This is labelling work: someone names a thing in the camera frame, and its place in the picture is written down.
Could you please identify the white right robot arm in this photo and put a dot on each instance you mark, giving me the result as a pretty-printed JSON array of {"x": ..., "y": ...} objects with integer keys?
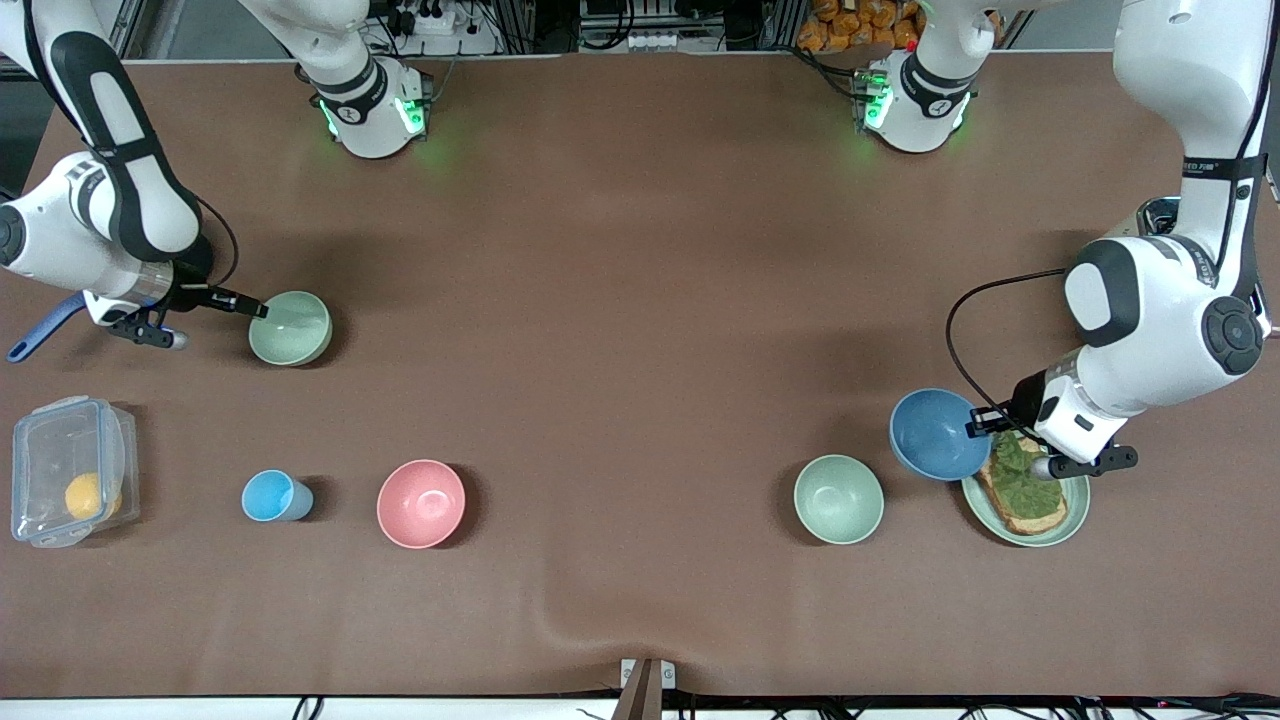
[{"x": 130, "y": 200}]

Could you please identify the pale green bowl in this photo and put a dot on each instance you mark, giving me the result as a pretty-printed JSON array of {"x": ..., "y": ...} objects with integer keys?
[
  {"x": 838, "y": 500},
  {"x": 292, "y": 330}
]

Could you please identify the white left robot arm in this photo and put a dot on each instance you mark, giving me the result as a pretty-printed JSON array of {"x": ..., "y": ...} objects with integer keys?
[{"x": 1150, "y": 320}]

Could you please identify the beige chrome toaster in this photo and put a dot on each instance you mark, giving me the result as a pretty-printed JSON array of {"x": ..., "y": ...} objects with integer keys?
[{"x": 1160, "y": 212}]

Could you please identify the yellow orange fruit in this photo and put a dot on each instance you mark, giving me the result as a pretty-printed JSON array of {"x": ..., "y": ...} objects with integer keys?
[{"x": 88, "y": 496}]

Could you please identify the brown angled post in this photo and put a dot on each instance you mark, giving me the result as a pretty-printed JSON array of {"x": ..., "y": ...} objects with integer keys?
[{"x": 640, "y": 700}]

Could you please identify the clear plastic lidded container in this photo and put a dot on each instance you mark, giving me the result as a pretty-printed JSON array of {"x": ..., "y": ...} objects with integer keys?
[{"x": 50, "y": 450}]

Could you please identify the toast slice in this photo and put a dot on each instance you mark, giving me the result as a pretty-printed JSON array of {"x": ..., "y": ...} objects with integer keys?
[{"x": 1030, "y": 522}]

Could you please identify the pale green plate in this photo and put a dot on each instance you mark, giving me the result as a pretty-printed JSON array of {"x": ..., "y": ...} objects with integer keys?
[{"x": 1078, "y": 505}]

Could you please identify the green lettuce leaf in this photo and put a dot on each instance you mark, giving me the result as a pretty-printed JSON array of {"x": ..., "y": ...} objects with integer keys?
[{"x": 1025, "y": 490}]

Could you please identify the orange snack bags pile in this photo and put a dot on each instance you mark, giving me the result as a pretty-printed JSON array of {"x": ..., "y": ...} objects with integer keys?
[{"x": 840, "y": 25}]

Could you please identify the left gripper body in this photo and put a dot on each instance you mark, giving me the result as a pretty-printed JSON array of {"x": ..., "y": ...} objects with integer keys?
[{"x": 1021, "y": 401}]

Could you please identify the light blue cup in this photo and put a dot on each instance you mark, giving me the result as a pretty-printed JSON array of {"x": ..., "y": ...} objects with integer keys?
[{"x": 268, "y": 496}]

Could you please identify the pink bowl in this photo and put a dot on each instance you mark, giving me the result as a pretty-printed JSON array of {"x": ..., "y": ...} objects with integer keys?
[{"x": 421, "y": 504}]

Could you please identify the small white power strip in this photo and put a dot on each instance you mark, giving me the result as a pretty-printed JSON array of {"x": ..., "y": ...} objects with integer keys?
[{"x": 660, "y": 40}]

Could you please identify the blue bowl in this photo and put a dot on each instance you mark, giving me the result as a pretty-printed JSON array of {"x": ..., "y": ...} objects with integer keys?
[{"x": 935, "y": 435}]

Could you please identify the grey metal table bracket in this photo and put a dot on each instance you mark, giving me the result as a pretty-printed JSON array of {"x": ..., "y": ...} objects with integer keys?
[{"x": 668, "y": 672}]

